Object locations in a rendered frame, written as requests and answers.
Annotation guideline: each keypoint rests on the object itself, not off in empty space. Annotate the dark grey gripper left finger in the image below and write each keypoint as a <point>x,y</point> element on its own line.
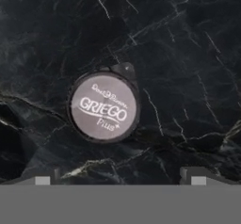
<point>47,180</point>

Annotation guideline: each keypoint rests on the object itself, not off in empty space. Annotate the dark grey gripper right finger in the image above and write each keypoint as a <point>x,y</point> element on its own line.
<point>194,177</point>

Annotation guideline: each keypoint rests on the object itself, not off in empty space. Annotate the black yogurt container grey lid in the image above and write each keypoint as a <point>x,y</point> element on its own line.
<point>103,108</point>

